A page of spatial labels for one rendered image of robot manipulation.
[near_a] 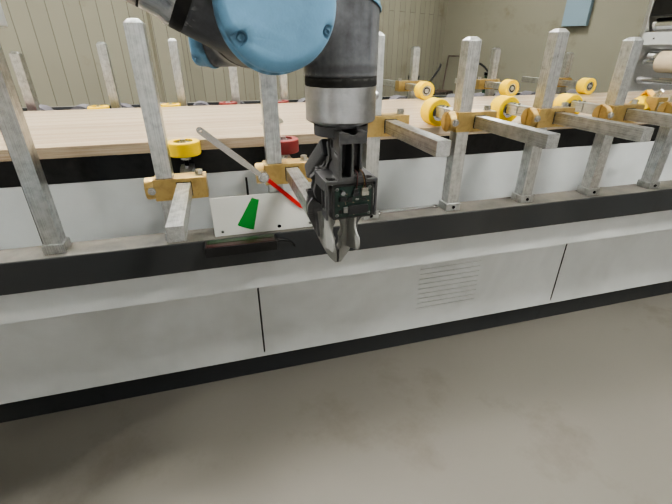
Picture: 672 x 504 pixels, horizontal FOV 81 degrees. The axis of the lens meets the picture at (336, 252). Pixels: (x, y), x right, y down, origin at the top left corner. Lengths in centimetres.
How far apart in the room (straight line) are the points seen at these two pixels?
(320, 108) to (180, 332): 108
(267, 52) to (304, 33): 3
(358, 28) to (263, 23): 20
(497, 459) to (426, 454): 21
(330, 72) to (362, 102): 5
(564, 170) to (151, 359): 162
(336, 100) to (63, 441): 142
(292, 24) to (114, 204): 100
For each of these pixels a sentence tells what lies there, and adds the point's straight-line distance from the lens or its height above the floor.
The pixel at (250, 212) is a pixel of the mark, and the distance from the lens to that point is 100.
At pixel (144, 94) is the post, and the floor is 103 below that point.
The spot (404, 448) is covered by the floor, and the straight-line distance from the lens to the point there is 140.
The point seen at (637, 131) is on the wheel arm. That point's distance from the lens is 113.
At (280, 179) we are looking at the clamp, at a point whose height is 83.
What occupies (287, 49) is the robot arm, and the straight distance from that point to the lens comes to 32.
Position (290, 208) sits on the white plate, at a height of 76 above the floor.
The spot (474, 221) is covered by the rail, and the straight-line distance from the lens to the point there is 123.
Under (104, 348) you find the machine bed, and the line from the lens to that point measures 151.
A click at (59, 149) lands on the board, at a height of 89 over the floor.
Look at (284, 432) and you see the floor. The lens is 143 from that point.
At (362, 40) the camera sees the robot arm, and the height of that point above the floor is 112.
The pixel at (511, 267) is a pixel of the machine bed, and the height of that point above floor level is 32.
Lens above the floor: 111
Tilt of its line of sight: 27 degrees down
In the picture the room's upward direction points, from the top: straight up
